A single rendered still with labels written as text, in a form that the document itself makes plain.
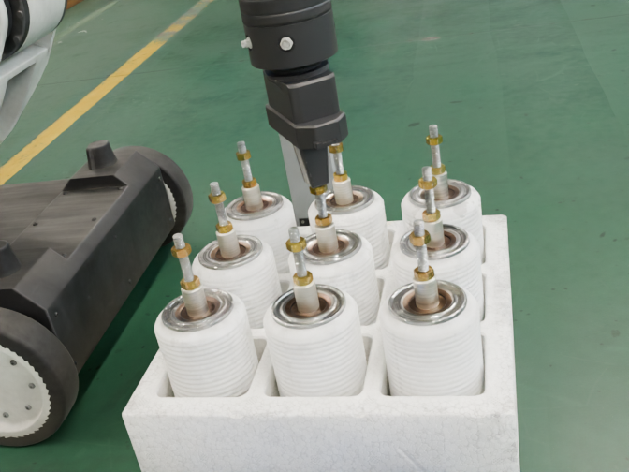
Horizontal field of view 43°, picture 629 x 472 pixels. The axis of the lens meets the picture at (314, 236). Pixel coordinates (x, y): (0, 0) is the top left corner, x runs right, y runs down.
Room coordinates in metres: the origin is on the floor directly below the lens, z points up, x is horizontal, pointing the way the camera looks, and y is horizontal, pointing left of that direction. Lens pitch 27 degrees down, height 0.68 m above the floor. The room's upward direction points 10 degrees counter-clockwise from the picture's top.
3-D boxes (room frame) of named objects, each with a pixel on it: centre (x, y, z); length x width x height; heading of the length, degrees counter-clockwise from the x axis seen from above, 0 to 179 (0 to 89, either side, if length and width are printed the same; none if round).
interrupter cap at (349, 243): (0.79, -0.01, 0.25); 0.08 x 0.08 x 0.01
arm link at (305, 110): (0.79, -0.01, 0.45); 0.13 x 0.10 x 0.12; 18
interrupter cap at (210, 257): (0.82, 0.10, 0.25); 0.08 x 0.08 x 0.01
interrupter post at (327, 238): (0.79, -0.01, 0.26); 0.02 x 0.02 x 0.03
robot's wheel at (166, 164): (1.39, 0.31, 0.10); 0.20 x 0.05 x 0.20; 76
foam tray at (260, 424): (0.79, -0.01, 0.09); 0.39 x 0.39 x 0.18; 74
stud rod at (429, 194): (0.76, -0.13, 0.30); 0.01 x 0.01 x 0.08
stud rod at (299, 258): (0.67, 0.02, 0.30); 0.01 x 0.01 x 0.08
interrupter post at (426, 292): (0.64, -0.10, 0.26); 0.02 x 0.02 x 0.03
